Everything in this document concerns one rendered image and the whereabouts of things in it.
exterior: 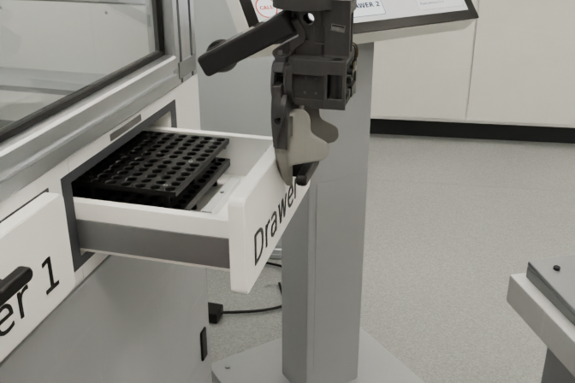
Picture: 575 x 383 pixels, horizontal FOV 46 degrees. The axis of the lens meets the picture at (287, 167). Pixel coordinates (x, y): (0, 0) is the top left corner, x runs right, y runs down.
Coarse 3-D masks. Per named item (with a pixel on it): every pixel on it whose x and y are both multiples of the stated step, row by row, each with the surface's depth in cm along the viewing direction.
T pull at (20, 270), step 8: (16, 272) 56; (24, 272) 56; (32, 272) 57; (0, 280) 55; (8, 280) 55; (16, 280) 55; (24, 280) 56; (0, 288) 53; (8, 288) 54; (16, 288) 55; (0, 296) 53; (8, 296) 54; (0, 304) 53
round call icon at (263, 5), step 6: (252, 0) 115; (258, 0) 116; (264, 0) 116; (270, 0) 117; (258, 6) 115; (264, 6) 116; (270, 6) 116; (258, 12) 115; (264, 12) 116; (270, 12) 116; (276, 12) 117; (264, 18) 115
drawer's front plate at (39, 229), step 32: (0, 224) 60; (32, 224) 62; (64, 224) 68; (0, 256) 58; (32, 256) 63; (64, 256) 68; (32, 288) 63; (64, 288) 69; (0, 320) 59; (32, 320) 64; (0, 352) 60
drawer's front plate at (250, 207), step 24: (264, 168) 72; (240, 192) 66; (264, 192) 72; (240, 216) 66; (264, 216) 73; (288, 216) 84; (240, 240) 67; (264, 240) 74; (240, 264) 68; (264, 264) 75; (240, 288) 69
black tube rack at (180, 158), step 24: (144, 144) 87; (168, 144) 87; (192, 144) 87; (96, 168) 80; (120, 168) 79; (144, 168) 80; (168, 168) 79; (216, 168) 88; (96, 192) 78; (120, 192) 80; (144, 192) 74; (192, 192) 81
